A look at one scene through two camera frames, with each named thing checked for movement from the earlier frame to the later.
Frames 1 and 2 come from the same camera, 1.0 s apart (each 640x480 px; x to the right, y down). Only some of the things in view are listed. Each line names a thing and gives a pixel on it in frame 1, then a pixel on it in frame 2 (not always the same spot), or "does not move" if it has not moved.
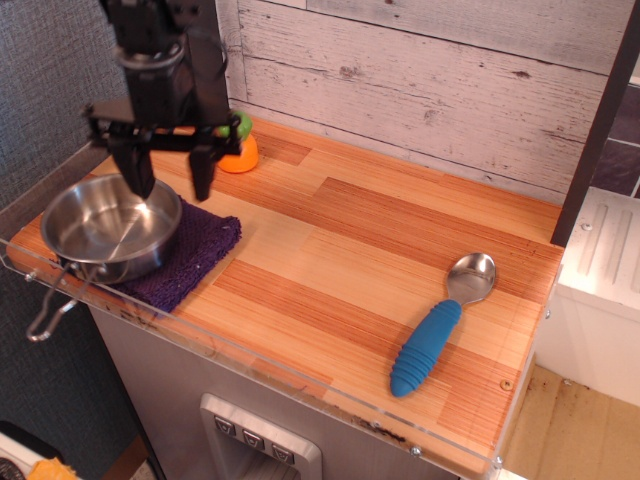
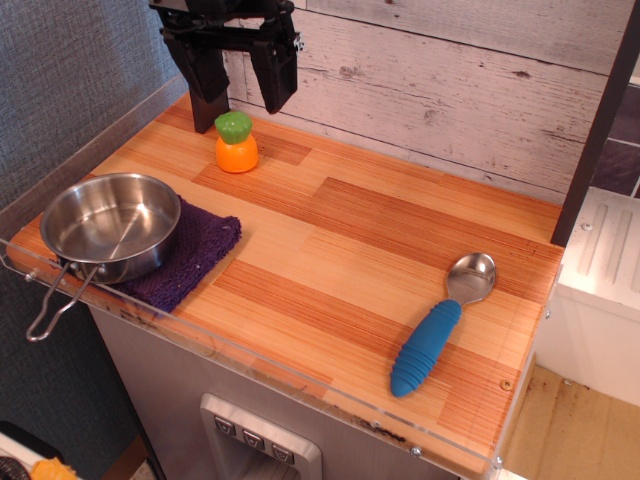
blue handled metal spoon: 470,278 does not move
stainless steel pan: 101,232 does not move
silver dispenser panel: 241,445 does not move
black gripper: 158,113 -> 188,23
